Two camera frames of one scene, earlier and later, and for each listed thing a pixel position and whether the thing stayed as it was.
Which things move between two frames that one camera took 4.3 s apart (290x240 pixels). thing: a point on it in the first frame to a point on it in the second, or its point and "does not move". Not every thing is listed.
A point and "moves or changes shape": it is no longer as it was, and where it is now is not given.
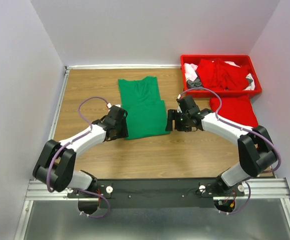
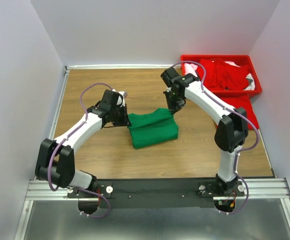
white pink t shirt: x=190 y=71 does not move
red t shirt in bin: x=219 y=74 does not move
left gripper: x=122 y=127 to x=124 y=119
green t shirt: x=146 y=111 moves or changes shape
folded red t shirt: x=239 y=109 does not move
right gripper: x=171 y=120 to x=174 y=106
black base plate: x=153 y=193 does not move
